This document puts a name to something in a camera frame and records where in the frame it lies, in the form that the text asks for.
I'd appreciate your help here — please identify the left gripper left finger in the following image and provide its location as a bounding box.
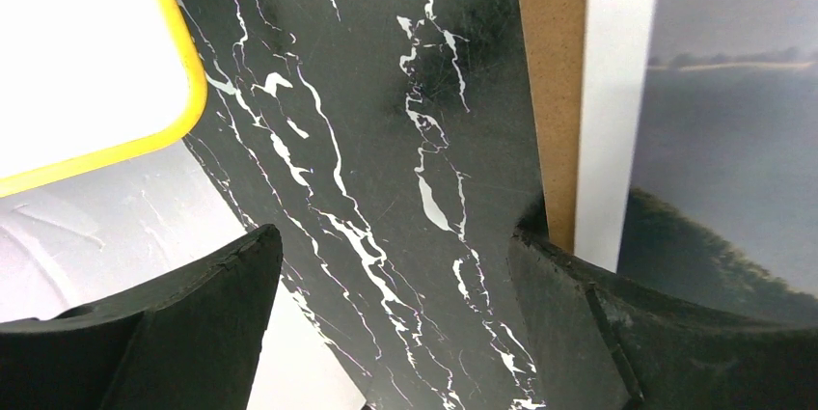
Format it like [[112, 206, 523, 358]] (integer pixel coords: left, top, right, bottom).
[[1, 225, 283, 409]]

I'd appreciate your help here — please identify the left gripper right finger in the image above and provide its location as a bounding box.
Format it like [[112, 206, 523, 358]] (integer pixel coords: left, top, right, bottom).
[[507, 229, 817, 409]]

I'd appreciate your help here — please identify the landscape photo print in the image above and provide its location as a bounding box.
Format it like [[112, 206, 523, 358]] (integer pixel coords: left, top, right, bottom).
[[574, 0, 817, 326]]

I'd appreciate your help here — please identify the brown backing board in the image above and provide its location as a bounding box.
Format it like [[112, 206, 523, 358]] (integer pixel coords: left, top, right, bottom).
[[519, 0, 586, 252]]

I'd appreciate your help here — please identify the white board yellow rim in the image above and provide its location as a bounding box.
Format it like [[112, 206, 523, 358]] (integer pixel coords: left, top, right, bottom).
[[1, 0, 206, 196]]

